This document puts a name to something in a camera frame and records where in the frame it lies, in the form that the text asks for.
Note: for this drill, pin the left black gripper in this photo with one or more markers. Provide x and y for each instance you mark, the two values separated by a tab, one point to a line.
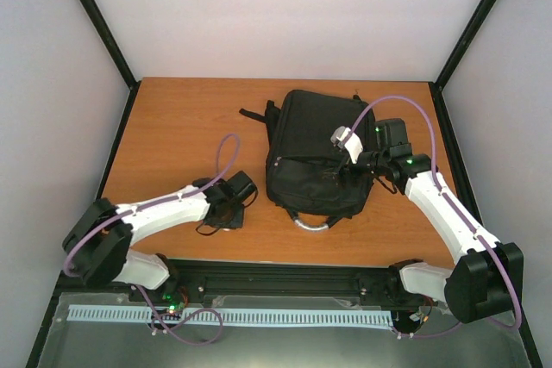
236	223

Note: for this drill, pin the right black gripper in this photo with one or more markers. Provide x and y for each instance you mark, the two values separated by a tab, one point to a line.
350	168

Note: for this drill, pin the black student backpack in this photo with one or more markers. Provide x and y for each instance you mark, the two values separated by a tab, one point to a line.
306	174

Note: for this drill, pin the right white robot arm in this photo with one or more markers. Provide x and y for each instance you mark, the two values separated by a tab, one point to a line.
448	230

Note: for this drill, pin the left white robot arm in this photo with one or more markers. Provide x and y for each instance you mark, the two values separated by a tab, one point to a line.
99	248

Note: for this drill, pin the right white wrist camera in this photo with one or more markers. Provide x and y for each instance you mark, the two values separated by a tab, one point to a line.
345	138

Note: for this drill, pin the black aluminium frame rail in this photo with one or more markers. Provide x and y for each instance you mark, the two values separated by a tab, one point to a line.
201	282

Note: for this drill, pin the light blue cable duct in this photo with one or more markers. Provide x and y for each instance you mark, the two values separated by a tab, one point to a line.
374	319

